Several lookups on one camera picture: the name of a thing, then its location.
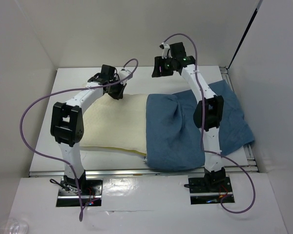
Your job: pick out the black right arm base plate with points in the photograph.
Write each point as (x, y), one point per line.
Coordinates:
(201, 193)

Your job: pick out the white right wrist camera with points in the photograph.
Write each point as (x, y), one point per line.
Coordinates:
(165, 50)

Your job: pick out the cream yellow foam pillow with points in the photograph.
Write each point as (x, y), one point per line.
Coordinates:
(118, 124)

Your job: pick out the clear plastic object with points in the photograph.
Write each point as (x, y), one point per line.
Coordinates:
(13, 226)

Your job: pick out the blue fabric pillowcase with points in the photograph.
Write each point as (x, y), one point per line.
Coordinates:
(173, 140)

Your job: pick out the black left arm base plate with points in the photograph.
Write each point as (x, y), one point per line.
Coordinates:
(91, 193)

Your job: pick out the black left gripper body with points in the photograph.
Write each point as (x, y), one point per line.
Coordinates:
(112, 85)

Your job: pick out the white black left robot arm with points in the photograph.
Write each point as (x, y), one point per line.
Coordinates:
(67, 123)

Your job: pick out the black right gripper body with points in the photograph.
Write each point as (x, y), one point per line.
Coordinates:
(174, 60)

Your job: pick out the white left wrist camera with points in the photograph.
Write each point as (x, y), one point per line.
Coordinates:
(124, 76)

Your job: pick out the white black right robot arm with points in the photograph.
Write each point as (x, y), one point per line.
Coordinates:
(209, 110)

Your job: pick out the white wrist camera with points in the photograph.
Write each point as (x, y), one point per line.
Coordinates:
(124, 76)
(165, 50)

